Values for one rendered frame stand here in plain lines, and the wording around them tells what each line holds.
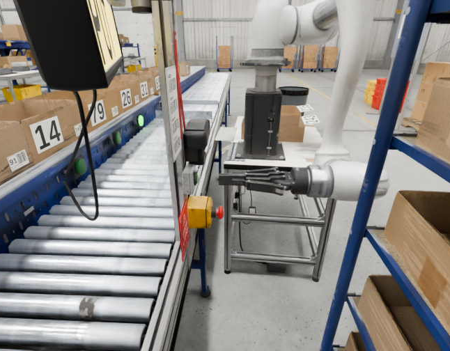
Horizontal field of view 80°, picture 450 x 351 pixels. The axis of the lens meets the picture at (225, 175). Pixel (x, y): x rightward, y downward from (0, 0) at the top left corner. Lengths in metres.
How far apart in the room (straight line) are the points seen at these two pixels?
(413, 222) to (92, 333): 0.65
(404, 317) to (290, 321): 0.91
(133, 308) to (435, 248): 0.59
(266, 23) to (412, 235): 1.05
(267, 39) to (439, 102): 0.94
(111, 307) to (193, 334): 0.86
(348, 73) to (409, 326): 0.60
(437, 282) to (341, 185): 0.32
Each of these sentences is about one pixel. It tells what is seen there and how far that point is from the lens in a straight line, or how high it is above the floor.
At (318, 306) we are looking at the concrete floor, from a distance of 1.70.
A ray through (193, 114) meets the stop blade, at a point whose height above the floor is 0.78.
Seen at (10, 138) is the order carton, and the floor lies 1.01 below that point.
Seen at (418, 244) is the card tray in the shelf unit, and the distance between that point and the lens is 0.54.
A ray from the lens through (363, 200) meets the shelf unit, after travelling 0.59.
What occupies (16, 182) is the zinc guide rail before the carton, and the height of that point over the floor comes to 0.89.
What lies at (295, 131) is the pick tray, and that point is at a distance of 1.67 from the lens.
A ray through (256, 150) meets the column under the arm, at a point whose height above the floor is 0.79.
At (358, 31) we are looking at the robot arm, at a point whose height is 1.31.
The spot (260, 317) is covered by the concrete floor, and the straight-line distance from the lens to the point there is 1.59.
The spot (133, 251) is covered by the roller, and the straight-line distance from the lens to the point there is 0.85.
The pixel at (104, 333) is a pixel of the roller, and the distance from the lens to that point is 0.69.
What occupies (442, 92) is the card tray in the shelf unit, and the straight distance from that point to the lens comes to 0.50.
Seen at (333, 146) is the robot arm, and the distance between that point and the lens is 0.89.
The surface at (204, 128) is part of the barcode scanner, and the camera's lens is 0.72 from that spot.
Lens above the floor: 1.28
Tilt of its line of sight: 26 degrees down
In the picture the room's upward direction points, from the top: straight up
